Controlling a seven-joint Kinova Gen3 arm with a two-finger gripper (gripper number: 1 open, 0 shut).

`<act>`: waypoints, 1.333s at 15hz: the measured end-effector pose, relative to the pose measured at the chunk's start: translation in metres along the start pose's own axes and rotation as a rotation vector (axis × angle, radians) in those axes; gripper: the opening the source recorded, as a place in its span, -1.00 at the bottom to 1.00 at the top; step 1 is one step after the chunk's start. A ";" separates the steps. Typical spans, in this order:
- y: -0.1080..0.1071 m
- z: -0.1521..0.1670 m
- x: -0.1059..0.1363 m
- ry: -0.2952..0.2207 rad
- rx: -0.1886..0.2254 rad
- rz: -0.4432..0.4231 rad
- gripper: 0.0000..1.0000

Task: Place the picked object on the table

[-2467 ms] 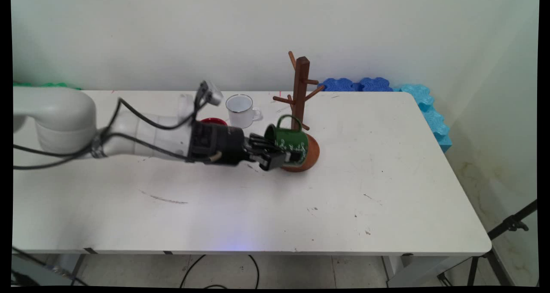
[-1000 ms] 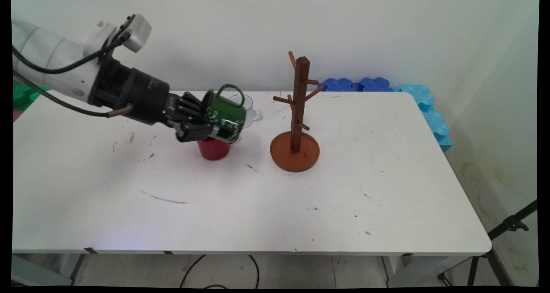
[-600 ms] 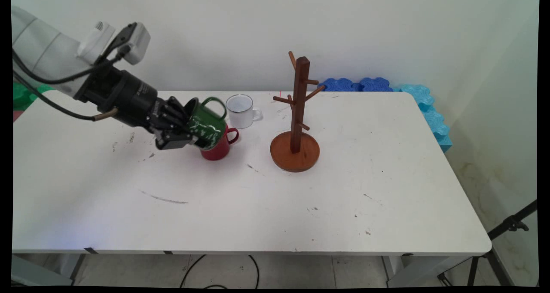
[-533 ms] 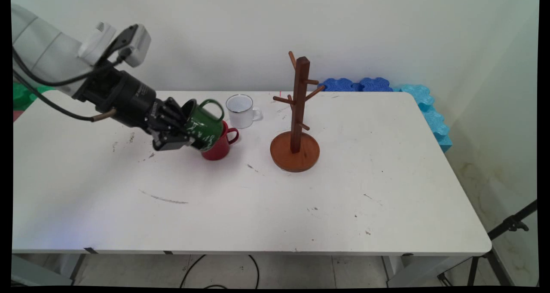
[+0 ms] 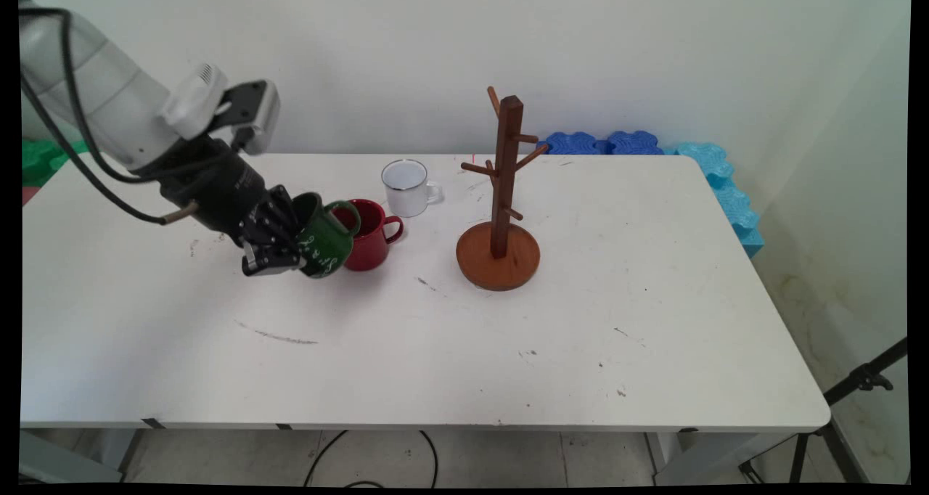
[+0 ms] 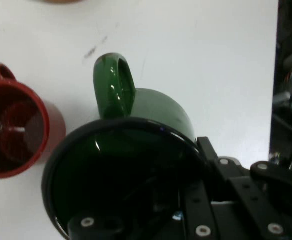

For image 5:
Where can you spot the black tripod stand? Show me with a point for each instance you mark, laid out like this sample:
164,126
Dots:
864,379

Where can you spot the green enamel mug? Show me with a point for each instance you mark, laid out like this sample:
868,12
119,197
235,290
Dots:
330,241

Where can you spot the white enamel mug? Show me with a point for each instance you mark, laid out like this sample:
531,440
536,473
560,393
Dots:
408,194

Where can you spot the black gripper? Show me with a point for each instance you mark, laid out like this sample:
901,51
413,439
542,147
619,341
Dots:
218,183

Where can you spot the dark blue foam mat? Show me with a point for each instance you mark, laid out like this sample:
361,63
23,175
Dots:
635,143
573,144

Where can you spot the brown wooden mug tree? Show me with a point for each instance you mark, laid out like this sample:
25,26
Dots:
506,161

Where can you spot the light blue foam mat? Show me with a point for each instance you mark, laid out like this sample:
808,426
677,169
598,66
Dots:
726,183

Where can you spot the grey table leg frame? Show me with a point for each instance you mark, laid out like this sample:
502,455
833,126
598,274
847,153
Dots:
697,459

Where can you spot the red enamel mug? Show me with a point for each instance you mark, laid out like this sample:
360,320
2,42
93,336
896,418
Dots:
374,244

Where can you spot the green foam mat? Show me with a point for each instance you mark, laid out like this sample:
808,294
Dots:
43,160

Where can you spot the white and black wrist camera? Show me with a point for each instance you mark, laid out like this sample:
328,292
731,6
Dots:
196,99

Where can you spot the red foam mat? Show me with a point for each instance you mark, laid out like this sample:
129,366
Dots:
29,194

